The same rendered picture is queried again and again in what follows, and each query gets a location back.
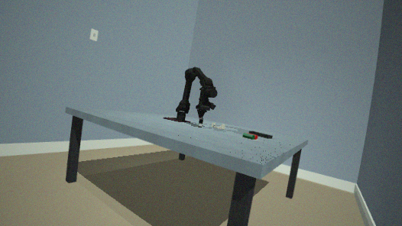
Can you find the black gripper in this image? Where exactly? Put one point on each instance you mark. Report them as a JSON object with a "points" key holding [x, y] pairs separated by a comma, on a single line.
{"points": [[201, 107]]}

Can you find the green cylinder with red end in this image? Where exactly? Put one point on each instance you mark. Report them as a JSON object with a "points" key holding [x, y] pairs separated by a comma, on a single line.
{"points": [[250, 136]]}

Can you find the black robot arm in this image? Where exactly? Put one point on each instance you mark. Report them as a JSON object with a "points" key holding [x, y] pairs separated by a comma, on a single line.
{"points": [[207, 90]]}

